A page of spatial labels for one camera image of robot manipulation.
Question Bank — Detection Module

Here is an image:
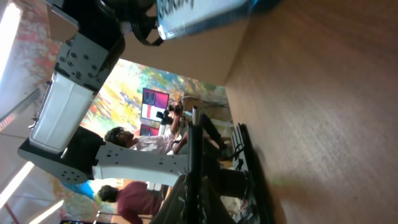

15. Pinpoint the blue Samsung Galaxy smartphone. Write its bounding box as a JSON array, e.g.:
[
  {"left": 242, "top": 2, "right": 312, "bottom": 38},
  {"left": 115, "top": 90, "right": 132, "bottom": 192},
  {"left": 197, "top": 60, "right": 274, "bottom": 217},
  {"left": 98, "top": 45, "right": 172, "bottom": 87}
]
[{"left": 155, "top": 0, "right": 284, "bottom": 40}]

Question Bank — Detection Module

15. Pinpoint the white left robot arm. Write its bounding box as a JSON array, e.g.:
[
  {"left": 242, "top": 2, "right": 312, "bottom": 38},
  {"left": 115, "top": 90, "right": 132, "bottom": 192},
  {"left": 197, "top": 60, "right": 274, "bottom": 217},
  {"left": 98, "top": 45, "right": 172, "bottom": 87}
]
[{"left": 17, "top": 0, "right": 190, "bottom": 185}]

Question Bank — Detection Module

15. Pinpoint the person in white shirt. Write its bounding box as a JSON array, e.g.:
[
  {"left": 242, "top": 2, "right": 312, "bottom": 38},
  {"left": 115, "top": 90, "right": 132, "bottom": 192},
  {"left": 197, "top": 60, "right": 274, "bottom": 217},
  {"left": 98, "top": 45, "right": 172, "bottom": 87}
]
[{"left": 104, "top": 113, "right": 229, "bottom": 159}]

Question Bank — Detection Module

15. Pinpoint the person in maroon shirt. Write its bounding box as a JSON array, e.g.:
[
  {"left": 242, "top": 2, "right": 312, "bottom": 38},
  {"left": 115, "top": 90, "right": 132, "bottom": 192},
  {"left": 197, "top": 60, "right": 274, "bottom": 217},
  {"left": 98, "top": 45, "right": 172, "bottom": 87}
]
[{"left": 97, "top": 181, "right": 162, "bottom": 224}]

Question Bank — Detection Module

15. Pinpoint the wall mounted display screen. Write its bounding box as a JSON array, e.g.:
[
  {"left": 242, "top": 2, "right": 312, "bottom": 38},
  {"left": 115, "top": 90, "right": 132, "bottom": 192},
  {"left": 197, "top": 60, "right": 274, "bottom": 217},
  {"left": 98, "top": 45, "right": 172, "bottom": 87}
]
[{"left": 141, "top": 88, "right": 169, "bottom": 122}]

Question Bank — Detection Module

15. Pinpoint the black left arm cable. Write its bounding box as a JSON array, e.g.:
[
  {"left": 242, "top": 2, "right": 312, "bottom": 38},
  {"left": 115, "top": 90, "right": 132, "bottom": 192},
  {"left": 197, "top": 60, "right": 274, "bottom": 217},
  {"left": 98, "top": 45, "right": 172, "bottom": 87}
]
[{"left": 129, "top": 17, "right": 165, "bottom": 47}]

